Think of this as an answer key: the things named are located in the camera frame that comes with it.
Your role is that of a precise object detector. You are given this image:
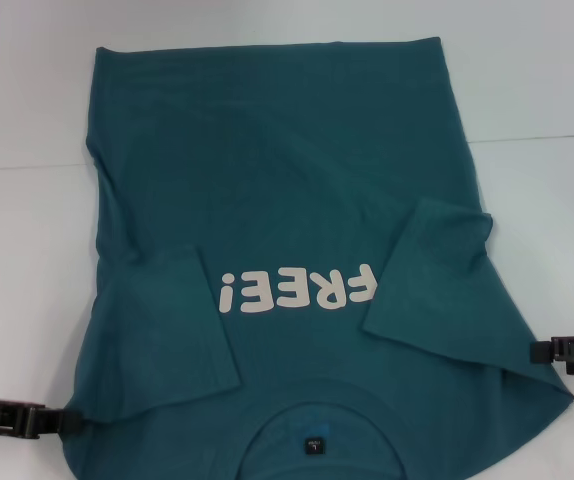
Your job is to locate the teal FREE print t-shirt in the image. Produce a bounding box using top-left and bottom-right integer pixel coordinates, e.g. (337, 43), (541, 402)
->
(64, 35), (574, 480)

